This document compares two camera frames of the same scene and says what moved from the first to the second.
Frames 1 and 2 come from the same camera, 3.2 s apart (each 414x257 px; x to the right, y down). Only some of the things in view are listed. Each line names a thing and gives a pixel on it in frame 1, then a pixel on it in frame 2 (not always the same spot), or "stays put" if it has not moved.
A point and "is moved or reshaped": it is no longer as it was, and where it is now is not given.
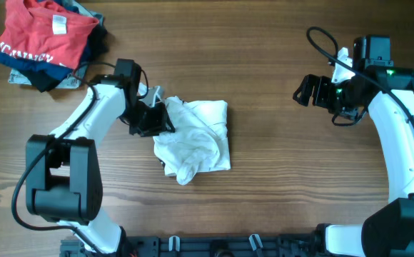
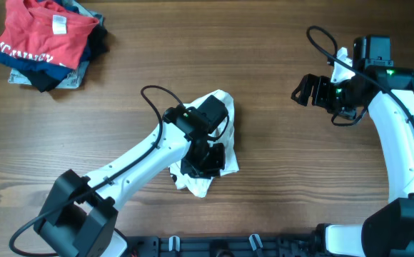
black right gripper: x=322 y=93 stays put
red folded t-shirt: x=45 y=31 stays put
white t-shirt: x=198 y=143 is moved or reshaped
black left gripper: x=149 y=119 → x=205 y=164
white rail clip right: x=253 y=239 stays put
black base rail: x=200 y=245 stays put
